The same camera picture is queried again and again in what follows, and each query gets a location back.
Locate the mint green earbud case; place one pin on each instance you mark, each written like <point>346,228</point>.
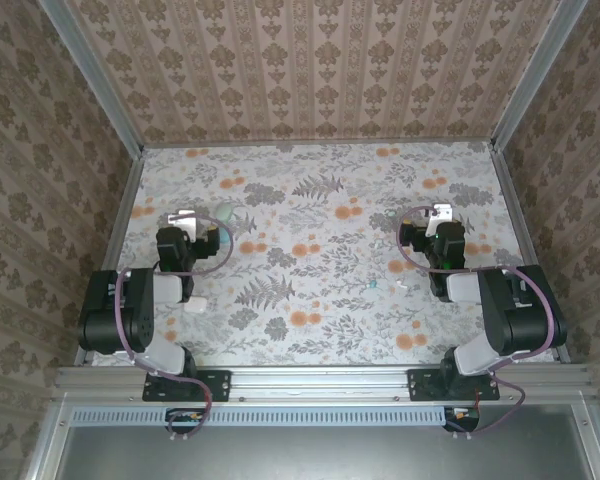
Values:
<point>225,212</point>

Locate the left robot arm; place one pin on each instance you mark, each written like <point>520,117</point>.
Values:
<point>130,310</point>

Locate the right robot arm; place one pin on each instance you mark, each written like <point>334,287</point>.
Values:
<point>525,320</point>

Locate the floral patterned table cloth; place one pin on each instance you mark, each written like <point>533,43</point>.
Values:
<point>330,310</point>

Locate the grey metal panel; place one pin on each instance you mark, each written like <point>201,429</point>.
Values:
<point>320,455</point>

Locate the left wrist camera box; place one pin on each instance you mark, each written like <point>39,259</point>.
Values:
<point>185,220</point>

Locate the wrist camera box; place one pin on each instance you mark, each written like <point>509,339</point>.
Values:
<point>442,212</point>
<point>185,220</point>

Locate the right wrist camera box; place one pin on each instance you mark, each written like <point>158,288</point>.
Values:
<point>442,212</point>

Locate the aluminium side rail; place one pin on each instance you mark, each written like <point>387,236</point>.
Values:
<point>117,240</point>
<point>522,225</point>

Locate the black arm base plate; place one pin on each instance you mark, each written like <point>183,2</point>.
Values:
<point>215,385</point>
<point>422,385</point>

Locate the thin aluminium wall rail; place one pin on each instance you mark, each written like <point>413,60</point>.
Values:
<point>320,143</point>

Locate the aluminium frame post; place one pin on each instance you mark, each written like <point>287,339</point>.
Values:
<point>535,75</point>
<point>96,80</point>

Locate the wide aluminium mounting rail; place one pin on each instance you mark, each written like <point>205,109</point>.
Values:
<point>320,382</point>

